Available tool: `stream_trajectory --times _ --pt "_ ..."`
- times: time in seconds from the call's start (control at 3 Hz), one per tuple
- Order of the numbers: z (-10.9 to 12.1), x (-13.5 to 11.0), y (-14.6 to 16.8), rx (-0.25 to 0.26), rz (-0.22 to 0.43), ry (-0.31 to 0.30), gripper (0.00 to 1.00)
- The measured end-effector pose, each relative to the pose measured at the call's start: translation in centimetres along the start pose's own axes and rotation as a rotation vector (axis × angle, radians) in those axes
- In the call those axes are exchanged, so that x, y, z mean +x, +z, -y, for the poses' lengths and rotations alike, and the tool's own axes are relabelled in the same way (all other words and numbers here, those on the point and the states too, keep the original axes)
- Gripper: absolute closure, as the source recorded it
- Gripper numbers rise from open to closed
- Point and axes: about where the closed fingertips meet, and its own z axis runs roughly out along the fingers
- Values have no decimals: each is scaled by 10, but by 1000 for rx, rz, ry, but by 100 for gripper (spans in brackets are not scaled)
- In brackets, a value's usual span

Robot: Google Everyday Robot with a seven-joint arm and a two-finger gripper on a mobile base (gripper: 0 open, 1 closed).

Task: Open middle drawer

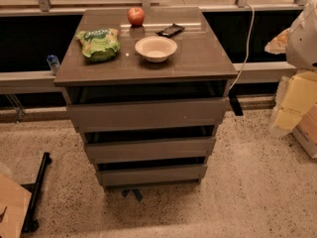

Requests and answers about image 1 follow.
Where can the plastic water bottle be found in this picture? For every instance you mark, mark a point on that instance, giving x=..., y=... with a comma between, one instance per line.
x=54, y=63

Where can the black metal stand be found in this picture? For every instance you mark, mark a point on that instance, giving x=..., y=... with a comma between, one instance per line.
x=30, y=223

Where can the cardboard sheet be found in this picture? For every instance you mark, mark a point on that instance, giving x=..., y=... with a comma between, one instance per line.
x=14, y=202

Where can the brown cardboard box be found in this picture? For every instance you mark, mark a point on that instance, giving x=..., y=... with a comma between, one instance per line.
x=306, y=132

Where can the grey drawer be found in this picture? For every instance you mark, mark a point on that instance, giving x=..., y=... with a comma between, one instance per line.
x=150, y=150
x=141, y=115
x=156, y=175

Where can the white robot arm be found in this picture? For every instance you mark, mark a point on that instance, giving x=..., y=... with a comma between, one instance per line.
x=301, y=47

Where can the black snack bar wrapper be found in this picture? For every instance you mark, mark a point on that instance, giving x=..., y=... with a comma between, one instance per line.
x=171, y=31

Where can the grey drawer cabinet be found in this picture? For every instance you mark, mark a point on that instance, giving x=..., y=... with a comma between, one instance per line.
x=199, y=69

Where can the white paper bowl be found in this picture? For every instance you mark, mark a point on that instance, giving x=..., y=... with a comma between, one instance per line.
x=155, y=48

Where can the grey top drawer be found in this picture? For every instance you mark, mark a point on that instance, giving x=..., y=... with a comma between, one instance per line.
x=141, y=115

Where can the grey bottom drawer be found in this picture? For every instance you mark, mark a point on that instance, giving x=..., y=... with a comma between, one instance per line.
x=156, y=175

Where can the green chip bag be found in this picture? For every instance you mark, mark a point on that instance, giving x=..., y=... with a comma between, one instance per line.
x=99, y=45

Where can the red apple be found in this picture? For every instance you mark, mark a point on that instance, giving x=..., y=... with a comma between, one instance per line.
x=136, y=16

